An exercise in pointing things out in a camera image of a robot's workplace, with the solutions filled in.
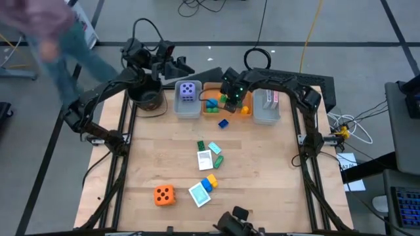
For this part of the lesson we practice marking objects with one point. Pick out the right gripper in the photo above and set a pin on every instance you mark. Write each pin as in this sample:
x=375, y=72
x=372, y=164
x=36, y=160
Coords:
x=234, y=86

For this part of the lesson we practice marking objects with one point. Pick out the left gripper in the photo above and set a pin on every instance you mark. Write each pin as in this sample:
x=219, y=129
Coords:
x=162, y=69

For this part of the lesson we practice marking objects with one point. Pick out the small dark green block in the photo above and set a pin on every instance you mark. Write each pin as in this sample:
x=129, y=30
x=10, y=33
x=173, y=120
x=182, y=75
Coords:
x=239, y=105
x=201, y=145

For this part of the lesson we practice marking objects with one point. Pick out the bright green hollow block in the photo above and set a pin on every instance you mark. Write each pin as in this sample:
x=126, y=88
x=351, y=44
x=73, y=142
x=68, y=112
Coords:
x=223, y=98

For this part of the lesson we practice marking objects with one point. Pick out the orange-yellow single-stud block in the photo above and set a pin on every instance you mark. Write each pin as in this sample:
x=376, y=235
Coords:
x=244, y=110

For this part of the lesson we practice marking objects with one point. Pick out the bright green two-stud block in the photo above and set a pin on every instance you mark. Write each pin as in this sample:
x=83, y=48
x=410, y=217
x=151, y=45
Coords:
x=212, y=110

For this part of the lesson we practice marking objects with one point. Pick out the light blue rounded block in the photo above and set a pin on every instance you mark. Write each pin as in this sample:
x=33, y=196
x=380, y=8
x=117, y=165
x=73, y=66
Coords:
x=211, y=103

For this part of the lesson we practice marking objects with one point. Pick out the purple foam die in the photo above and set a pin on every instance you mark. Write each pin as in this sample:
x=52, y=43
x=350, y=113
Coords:
x=187, y=91

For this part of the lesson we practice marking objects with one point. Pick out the grey card deck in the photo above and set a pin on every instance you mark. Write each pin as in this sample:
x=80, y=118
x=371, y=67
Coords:
x=205, y=160

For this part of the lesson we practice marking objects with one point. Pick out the yellow toy block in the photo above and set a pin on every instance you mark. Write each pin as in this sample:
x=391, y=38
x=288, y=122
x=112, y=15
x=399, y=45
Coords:
x=212, y=180

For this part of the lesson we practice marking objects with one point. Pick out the small blue toy block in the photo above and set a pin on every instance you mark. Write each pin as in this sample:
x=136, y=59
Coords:
x=206, y=185

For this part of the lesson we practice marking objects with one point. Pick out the teal card deck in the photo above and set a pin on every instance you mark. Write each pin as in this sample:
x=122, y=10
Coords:
x=199, y=194

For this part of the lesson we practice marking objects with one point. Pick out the orange foam die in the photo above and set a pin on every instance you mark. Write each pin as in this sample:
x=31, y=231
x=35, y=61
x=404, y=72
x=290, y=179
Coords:
x=164, y=195

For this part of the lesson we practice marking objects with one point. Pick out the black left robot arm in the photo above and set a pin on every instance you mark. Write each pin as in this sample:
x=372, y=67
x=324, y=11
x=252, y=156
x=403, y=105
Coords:
x=98, y=91

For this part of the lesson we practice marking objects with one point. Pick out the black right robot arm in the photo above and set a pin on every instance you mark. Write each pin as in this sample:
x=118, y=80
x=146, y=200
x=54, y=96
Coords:
x=279, y=82

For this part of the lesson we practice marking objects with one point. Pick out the dark blue toy block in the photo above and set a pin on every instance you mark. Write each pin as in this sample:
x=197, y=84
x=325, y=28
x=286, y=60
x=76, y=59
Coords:
x=223, y=123

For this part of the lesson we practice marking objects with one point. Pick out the clear yellow bin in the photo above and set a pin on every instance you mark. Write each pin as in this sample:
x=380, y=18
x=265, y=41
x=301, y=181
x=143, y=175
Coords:
x=210, y=90

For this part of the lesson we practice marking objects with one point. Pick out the black flat panel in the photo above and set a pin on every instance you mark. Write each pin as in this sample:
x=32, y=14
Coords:
x=210, y=74

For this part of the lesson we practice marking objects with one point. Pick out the grey plastic bin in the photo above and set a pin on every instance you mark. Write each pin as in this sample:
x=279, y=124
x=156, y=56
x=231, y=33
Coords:
x=187, y=109
x=265, y=114

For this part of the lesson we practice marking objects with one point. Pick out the black pumpkin-face bucket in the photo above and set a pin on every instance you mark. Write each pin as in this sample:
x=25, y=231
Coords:
x=149, y=96

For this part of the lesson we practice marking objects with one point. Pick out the light teal flat block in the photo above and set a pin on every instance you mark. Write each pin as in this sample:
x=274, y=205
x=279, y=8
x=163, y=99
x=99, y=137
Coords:
x=215, y=148

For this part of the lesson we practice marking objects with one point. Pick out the long dark green block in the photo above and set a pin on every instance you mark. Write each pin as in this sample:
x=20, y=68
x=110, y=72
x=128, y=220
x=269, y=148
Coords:
x=218, y=161

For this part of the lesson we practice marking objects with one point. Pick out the black perforated panel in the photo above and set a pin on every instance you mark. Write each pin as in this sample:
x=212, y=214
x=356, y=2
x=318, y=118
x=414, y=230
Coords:
x=315, y=80

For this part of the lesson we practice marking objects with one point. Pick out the person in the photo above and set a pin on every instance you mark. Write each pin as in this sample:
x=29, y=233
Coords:
x=75, y=49

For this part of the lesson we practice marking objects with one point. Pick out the yellow connector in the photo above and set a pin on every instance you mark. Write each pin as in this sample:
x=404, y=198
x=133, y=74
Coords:
x=344, y=132

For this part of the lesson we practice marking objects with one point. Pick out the white paper sheet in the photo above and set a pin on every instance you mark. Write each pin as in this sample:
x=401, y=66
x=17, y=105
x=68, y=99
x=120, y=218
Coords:
x=356, y=185

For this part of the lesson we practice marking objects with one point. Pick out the grey stand foot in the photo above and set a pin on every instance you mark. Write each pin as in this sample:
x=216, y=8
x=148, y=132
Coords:
x=16, y=73

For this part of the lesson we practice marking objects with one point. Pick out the grey desk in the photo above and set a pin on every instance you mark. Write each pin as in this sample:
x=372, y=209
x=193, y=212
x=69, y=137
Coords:
x=403, y=137

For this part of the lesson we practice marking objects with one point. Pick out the white round object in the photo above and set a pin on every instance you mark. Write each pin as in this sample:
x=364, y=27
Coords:
x=380, y=204

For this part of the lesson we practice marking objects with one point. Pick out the black floor object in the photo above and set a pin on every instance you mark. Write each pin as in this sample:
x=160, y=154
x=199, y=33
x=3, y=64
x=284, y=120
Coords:
x=4, y=113

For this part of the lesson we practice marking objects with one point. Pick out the black desk device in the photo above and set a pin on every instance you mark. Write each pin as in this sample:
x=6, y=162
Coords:
x=414, y=98

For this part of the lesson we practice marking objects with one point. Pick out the backlit keyboard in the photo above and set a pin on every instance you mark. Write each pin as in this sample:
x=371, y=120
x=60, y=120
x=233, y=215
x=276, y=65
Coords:
x=408, y=206

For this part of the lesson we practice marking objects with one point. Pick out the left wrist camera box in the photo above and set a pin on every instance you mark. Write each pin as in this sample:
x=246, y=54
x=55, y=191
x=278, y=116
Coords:
x=165, y=50

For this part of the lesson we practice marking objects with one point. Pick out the silver bracket plate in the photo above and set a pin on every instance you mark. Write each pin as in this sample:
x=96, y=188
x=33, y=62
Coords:
x=302, y=139
x=127, y=139

